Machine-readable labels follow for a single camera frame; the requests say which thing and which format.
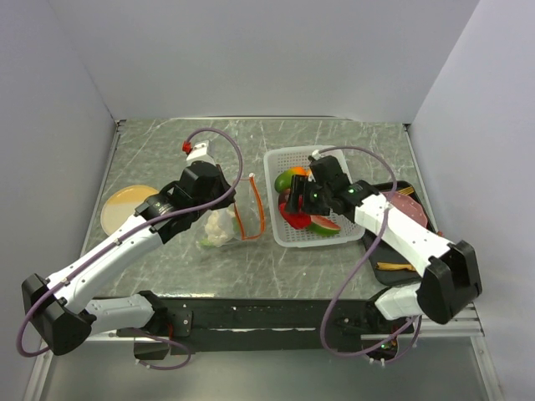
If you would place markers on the black tray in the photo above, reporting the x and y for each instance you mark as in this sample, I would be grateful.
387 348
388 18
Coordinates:
385 253

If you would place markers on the yellow round plate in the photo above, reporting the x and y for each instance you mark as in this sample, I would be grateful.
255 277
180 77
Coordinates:
121 205

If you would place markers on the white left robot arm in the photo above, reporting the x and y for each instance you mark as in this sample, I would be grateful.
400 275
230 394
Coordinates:
62 307

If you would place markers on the white plastic basket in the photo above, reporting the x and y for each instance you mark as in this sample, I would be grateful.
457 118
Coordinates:
276 162

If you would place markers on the watermelon slice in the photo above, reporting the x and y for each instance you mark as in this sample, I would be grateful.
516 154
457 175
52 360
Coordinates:
323 226

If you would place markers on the green orange mango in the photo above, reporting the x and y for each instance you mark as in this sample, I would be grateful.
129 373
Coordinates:
283 180

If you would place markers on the white cauliflower toy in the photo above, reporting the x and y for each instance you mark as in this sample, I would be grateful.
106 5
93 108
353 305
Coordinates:
220 228

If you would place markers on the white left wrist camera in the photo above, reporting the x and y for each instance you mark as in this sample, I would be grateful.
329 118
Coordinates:
200 151

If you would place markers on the red bell pepper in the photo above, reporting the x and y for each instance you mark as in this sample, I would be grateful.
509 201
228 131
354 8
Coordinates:
297 220

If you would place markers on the pink plate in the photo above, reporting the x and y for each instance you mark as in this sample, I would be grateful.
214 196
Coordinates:
410 207

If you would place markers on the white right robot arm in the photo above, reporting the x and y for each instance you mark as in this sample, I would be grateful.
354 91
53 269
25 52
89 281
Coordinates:
449 273

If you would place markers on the gold fork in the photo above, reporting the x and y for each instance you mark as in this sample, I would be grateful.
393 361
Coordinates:
406 191

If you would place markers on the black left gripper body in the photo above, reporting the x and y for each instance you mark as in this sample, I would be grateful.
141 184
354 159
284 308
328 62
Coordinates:
219 199

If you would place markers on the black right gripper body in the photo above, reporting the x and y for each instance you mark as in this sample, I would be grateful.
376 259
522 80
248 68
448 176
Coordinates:
317 198

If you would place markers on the aluminium frame rail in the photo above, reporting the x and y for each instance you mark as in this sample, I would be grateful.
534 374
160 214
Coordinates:
441 366

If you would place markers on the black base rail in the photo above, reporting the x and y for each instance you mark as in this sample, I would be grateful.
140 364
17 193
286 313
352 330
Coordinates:
190 325

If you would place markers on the dark red apple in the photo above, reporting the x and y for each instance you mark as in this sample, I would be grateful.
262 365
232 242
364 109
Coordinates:
284 196

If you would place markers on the clear zip bag orange zipper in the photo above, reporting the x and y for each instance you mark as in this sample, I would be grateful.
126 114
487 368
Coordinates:
249 211

